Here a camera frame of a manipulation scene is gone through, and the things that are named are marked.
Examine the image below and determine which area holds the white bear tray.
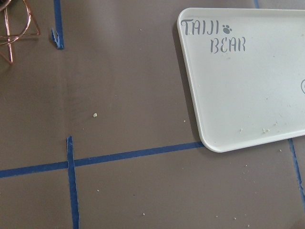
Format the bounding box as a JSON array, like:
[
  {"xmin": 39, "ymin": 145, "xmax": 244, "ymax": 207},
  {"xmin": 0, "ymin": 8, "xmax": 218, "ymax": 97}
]
[{"xmin": 177, "ymin": 8, "xmax": 305, "ymax": 153}]

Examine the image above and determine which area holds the copper wire bottle rack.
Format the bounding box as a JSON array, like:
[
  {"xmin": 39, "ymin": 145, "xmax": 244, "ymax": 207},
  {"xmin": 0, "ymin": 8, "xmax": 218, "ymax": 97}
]
[{"xmin": 0, "ymin": 0, "xmax": 41, "ymax": 65}]

